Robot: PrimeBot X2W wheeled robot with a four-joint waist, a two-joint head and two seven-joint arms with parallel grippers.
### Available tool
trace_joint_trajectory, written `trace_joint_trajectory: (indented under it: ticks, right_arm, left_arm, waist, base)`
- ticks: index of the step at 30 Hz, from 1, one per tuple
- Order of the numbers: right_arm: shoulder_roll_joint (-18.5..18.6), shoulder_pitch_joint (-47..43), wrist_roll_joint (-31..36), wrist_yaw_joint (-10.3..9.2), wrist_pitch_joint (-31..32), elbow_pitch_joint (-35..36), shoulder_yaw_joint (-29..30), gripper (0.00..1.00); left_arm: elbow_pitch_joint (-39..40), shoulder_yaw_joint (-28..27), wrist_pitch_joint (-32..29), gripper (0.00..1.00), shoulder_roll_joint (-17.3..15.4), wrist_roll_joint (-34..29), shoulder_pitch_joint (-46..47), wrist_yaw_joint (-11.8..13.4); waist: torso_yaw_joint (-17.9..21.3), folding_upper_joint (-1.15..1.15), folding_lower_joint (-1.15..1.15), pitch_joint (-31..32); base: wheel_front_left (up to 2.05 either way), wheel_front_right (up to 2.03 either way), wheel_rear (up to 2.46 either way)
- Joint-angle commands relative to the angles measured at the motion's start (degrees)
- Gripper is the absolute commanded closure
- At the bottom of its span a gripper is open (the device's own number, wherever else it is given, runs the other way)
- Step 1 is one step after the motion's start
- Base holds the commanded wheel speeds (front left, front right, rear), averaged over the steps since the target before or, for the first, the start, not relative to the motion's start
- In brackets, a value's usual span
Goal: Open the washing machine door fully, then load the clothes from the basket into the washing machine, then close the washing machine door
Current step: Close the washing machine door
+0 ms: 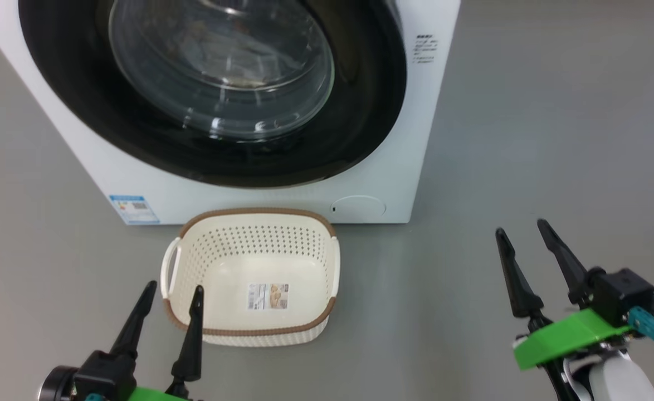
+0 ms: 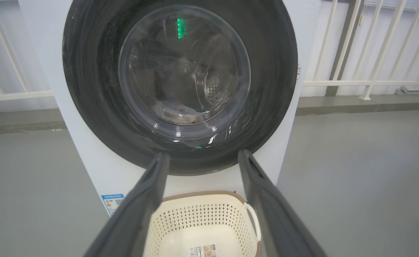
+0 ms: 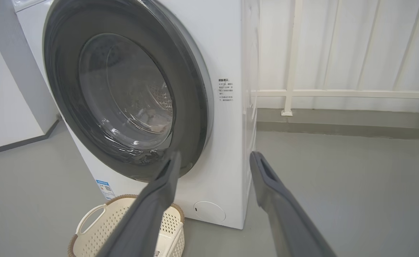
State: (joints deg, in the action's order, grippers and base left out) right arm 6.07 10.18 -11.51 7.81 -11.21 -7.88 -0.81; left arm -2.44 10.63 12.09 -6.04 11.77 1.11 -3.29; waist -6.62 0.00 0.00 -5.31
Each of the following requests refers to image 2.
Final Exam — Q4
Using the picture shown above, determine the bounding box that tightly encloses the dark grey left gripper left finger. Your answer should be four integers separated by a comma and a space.
84, 153, 170, 257

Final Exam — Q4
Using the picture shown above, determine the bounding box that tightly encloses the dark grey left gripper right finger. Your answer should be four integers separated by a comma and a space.
238, 149, 328, 257

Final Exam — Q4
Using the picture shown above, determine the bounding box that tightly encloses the white washing machine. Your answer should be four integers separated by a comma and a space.
19, 0, 323, 218

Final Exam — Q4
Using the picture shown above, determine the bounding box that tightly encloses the cream perforated laundry basket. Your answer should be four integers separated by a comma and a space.
143, 191, 263, 257

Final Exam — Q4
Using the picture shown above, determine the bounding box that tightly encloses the white barcode basket sticker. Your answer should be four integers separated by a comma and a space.
189, 244, 218, 257

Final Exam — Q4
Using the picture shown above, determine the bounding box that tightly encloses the blue energy label sticker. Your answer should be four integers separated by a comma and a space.
101, 194, 125, 217

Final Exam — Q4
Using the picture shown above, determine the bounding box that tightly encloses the white metal railing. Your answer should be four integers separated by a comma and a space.
0, 0, 55, 102
302, 0, 419, 101

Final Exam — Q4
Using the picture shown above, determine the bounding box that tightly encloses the grey-brown railing post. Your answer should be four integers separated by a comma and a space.
325, 0, 363, 97

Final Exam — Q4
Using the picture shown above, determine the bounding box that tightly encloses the grey metal floor bracket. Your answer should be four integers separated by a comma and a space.
395, 85, 419, 95

